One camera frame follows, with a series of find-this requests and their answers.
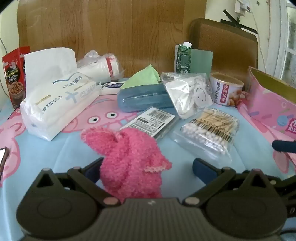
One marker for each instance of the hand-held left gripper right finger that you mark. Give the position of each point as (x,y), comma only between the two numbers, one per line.
(200,168)

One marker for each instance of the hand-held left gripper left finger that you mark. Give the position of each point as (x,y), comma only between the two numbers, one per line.
(93,169)

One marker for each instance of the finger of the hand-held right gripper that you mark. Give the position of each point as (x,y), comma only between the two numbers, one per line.
(283,146)

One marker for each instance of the pink fuzzy cloth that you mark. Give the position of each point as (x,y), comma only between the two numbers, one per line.
(129,157)

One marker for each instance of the pink cardboard box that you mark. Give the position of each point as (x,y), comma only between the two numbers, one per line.
(266,104)

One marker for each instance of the light green cloth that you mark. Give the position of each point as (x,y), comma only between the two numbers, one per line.
(143,76)

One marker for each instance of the cotton swab bag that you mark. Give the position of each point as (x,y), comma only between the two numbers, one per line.
(208,132)

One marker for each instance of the clear packet with barcode label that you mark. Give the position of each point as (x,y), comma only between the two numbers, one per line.
(150,121)

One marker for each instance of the bagged white socks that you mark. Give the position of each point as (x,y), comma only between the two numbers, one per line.
(192,95)

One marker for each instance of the white tissue pack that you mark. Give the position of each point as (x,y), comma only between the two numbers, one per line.
(53,102)

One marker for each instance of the blue pouch with green cloth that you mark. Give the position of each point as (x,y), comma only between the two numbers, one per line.
(143,98)

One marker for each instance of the smartphone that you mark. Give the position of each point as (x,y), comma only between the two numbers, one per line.
(2,158)

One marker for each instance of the bagged paper cup stack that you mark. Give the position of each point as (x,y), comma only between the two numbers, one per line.
(97,68)

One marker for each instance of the green paper card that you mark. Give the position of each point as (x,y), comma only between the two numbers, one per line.
(201,61)

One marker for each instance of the green drink carton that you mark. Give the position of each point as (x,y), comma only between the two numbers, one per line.
(182,60)

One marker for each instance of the brown padded board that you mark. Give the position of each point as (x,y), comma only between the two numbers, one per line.
(226,46)

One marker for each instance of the red cereal box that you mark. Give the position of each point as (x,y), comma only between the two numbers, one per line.
(15,69)

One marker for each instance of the black tape strip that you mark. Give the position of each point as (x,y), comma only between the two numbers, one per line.
(233,20)

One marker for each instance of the wooden headboard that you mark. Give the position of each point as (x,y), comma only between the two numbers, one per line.
(115,27)

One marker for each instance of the white plug-in bulb lamp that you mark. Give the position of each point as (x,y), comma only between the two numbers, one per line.
(241,7)

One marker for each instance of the white window frame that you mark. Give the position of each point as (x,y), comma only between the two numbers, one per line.
(277,46)

